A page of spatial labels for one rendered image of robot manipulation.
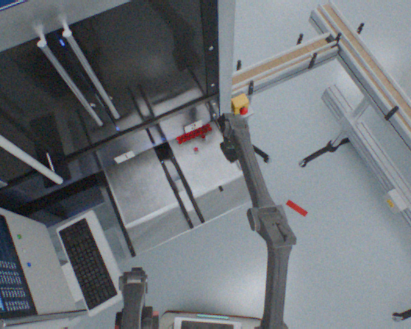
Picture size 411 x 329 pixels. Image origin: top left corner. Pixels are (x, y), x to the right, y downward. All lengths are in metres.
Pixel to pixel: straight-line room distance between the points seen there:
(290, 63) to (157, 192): 0.93
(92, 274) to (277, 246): 0.98
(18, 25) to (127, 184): 0.97
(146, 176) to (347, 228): 1.52
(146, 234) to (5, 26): 1.03
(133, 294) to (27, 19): 0.75
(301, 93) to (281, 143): 0.48
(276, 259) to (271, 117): 1.89
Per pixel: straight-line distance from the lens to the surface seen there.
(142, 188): 1.68
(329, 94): 2.33
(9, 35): 0.95
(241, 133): 1.21
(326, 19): 2.14
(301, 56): 1.90
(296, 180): 2.63
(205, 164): 1.67
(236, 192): 1.63
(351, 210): 2.67
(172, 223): 1.62
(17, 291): 1.38
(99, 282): 1.72
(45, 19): 0.94
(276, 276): 1.06
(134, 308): 1.04
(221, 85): 1.43
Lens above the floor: 2.45
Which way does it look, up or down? 70 degrees down
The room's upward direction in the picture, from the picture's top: 8 degrees counter-clockwise
